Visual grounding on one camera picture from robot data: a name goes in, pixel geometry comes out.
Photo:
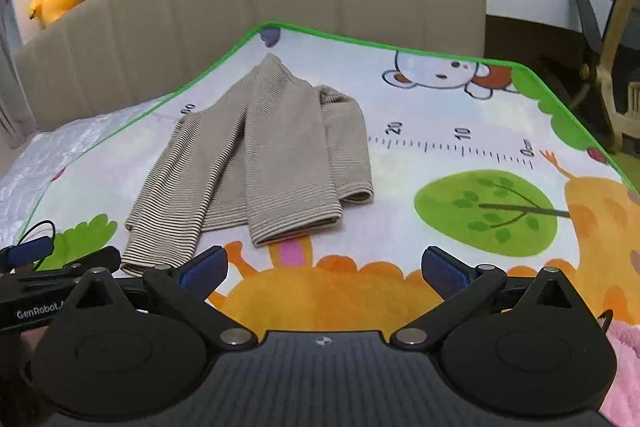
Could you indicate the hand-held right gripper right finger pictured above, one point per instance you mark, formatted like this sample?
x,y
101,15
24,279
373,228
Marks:
x,y
445,274

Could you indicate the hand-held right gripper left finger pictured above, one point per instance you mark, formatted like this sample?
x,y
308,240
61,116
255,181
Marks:
x,y
207,269

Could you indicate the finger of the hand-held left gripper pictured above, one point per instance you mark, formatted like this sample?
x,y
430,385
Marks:
x,y
30,251
95,259

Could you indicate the beige striped pants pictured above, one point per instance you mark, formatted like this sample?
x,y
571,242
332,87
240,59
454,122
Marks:
x,y
280,147

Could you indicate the white quilted bedsheet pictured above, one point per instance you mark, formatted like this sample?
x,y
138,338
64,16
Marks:
x,y
50,157

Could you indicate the cartoon printed play mat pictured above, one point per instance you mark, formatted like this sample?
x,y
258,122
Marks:
x,y
450,107

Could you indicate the grey curtain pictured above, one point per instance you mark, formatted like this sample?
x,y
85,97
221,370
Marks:
x,y
10,82

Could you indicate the pink cloth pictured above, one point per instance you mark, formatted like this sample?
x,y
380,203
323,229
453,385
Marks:
x,y
625,372

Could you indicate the tan mesh office chair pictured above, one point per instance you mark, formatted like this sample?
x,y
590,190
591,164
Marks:
x,y
607,77

